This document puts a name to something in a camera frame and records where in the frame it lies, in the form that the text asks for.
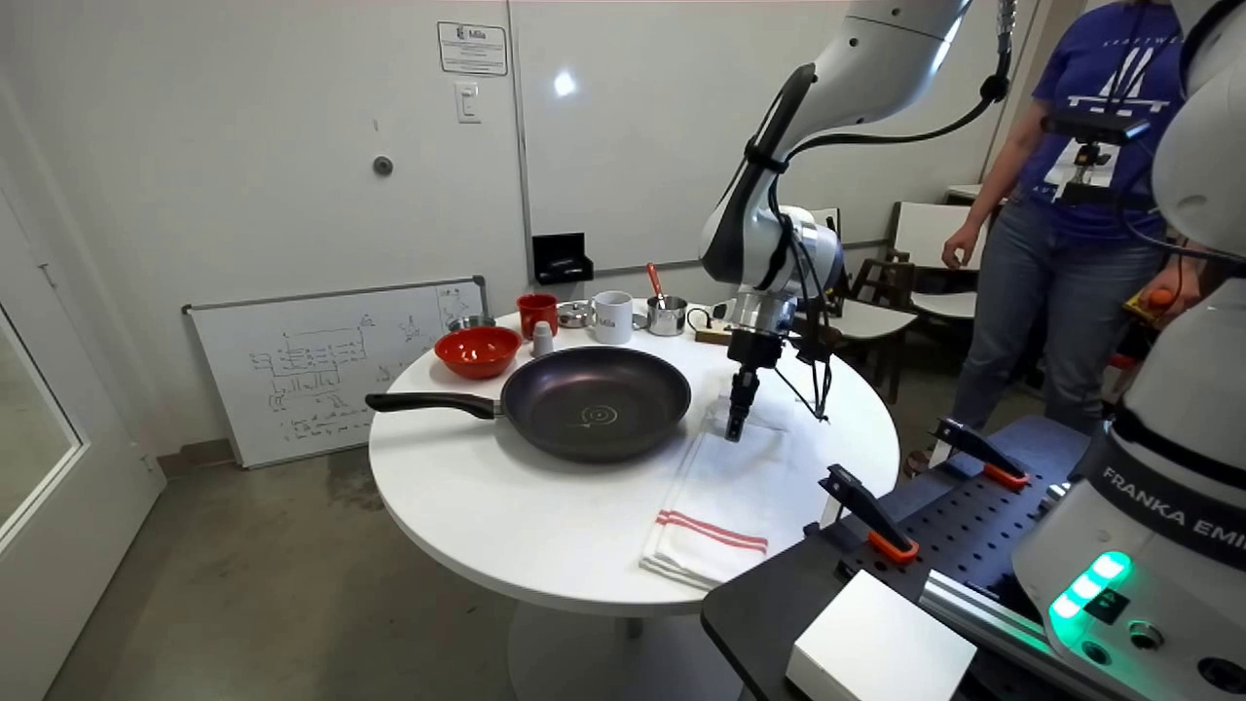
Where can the aluminium rail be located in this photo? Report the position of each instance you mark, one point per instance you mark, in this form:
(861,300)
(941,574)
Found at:
(985,616)

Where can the round grey wall knob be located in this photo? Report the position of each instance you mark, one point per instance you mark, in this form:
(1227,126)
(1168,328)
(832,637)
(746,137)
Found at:
(383,164)

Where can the black frying pan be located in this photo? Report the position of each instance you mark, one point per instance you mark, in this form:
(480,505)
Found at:
(598,405)

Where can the white towel red stripes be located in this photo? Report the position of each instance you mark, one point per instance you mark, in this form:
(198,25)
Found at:
(741,509)

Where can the white door with window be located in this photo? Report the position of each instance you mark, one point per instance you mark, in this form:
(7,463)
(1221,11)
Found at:
(78,570)

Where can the leaning framed whiteboard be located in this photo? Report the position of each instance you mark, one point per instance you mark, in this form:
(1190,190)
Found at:
(324,377)

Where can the wall mounted whiteboard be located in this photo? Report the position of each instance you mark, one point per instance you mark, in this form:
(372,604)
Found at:
(610,158)

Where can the black clamp orange tip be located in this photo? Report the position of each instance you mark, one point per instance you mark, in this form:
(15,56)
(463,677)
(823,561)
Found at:
(861,513)
(980,454)

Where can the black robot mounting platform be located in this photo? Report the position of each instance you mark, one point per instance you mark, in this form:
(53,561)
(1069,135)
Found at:
(985,531)

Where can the seated person blue jeans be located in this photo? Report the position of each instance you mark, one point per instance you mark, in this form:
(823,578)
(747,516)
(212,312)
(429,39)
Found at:
(1076,195)

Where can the small steel saucepan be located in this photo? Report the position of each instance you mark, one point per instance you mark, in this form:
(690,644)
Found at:
(668,319)

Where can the red mug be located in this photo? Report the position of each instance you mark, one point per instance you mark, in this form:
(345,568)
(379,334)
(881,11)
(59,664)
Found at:
(537,312)

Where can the framed wall sign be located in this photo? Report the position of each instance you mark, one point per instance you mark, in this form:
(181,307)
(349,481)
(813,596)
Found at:
(471,50)

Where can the white box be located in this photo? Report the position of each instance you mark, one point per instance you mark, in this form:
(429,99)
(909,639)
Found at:
(881,644)

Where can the white wall switch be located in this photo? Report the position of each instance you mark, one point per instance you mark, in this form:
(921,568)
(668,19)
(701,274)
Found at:
(467,102)

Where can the white chair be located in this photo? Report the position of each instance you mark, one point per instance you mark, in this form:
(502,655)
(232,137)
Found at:
(872,322)
(929,228)

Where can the white mug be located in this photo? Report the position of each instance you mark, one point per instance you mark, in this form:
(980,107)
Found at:
(611,319)

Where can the black wall tray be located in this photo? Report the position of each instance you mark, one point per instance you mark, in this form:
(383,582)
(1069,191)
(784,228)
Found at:
(560,260)

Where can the red bowl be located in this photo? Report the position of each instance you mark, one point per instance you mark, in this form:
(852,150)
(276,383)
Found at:
(475,354)

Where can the yellow orange handheld controller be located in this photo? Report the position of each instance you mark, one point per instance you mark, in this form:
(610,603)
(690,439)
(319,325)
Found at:
(1160,298)

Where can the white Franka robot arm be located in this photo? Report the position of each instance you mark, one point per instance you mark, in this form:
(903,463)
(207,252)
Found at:
(1168,392)

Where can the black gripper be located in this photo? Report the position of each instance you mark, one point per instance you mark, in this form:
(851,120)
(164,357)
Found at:
(758,341)

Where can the small grey shaker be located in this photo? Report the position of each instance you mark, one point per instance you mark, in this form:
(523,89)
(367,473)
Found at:
(543,341)

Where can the small steel cup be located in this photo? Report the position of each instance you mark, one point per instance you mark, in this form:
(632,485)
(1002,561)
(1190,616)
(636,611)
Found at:
(572,312)

